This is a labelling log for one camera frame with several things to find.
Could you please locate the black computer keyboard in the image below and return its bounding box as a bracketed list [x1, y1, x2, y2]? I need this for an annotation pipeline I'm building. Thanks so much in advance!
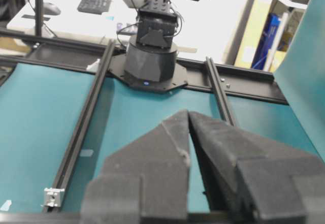
[77, 0, 112, 15]

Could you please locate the black cross rail frame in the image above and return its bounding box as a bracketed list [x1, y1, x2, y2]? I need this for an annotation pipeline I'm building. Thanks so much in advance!
[1, 28, 287, 105]

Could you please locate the blue box on shelf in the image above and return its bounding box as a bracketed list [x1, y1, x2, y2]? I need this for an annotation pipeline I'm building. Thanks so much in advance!
[251, 13, 280, 70]

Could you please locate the black aluminium rail far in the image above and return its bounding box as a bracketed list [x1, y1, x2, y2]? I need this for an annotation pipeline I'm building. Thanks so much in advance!
[205, 57, 237, 126]

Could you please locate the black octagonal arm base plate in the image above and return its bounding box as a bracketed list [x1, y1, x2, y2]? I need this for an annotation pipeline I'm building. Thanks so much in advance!
[108, 54, 188, 93]

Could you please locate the white desk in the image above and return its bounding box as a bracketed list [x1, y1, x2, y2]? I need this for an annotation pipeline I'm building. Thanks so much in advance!
[6, 0, 257, 62]

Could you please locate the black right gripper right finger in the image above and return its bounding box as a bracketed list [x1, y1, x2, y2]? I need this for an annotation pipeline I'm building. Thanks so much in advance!
[189, 111, 324, 223]

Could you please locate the black vertical pole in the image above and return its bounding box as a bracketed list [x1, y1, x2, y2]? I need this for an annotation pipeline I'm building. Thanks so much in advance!
[35, 0, 43, 37]

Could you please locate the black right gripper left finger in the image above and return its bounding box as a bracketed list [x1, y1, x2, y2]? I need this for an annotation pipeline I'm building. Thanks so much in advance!
[80, 110, 190, 223]

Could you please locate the small silver metal fitting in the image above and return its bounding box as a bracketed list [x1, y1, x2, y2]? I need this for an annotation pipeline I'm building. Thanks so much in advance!
[44, 187, 65, 207]

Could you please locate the grey computer mouse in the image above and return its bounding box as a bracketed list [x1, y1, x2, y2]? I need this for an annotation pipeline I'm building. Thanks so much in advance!
[43, 3, 61, 16]

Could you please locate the black aluminium rail near fitting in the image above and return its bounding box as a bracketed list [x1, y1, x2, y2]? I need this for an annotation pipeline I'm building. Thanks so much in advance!
[42, 40, 116, 213]

